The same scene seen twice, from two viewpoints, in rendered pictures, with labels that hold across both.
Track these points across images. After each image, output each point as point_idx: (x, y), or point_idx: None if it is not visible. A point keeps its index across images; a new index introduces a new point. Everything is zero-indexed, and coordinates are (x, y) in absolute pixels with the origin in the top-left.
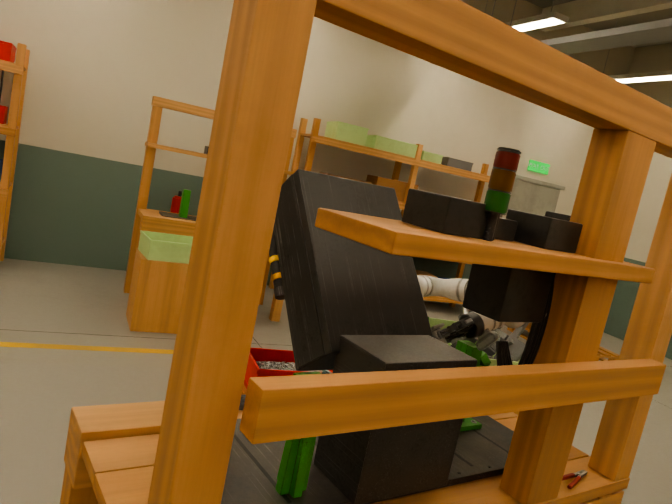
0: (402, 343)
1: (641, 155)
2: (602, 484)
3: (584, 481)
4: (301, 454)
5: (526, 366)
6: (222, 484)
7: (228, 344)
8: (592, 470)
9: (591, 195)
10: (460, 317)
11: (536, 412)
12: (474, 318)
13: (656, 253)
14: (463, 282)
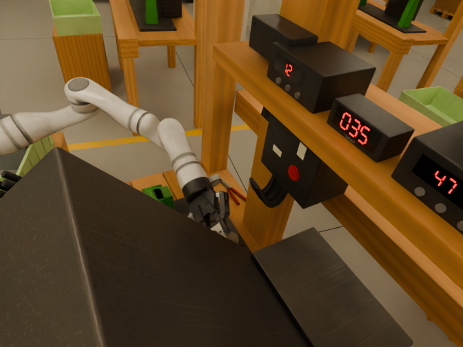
0: (318, 299)
1: None
2: (232, 177)
3: (231, 186)
4: None
5: (355, 199)
6: None
7: None
8: (214, 173)
9: (342, 3)
10: (191, 195)
11: (286, 200)
12: (208, 184)
13: (226, 1)
14: (13, 129)
